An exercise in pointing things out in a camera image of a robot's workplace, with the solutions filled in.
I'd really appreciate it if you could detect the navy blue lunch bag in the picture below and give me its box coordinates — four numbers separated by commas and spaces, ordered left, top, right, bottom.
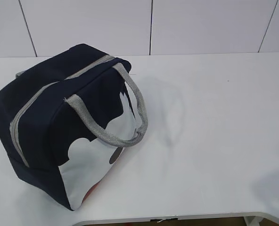
0, 44, 148, 211

